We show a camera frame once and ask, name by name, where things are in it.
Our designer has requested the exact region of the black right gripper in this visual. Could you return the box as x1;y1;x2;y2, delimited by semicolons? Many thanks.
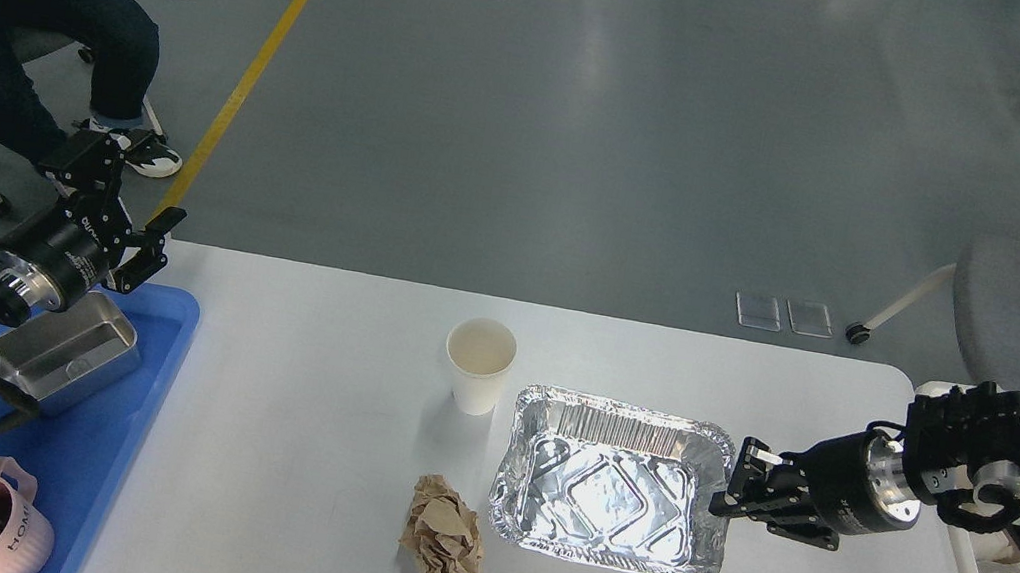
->
707;431;922;551

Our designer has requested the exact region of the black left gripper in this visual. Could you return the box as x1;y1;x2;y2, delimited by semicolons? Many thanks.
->
0;128;188;312

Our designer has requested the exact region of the aluminium foil tray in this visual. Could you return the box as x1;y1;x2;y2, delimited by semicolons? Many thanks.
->
488;385;738;573

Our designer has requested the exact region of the stainless steel square dish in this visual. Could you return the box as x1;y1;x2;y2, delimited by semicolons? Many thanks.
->
0;292;142;417

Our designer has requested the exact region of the white paper cup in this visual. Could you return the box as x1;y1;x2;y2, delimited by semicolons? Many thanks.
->
445;317;519;417

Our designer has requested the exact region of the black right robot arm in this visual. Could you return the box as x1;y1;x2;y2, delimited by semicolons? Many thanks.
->
708;382;1020;553

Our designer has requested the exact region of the left floor outlet plate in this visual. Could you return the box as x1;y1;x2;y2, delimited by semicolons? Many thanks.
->
735;292;783;332

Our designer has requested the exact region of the floor outlet plate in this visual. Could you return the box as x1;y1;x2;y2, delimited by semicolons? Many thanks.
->
735;292;783;332
786;299;833;338

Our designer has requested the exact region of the right floor outlet plate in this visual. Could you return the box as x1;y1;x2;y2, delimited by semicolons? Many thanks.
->
786;299;833;338

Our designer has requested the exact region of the blue plastic tray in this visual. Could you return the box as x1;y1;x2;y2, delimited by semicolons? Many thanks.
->
0;283;201;573

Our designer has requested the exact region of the crumpled brown paper ball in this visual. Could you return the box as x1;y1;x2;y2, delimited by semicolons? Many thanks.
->
398;473;485;573

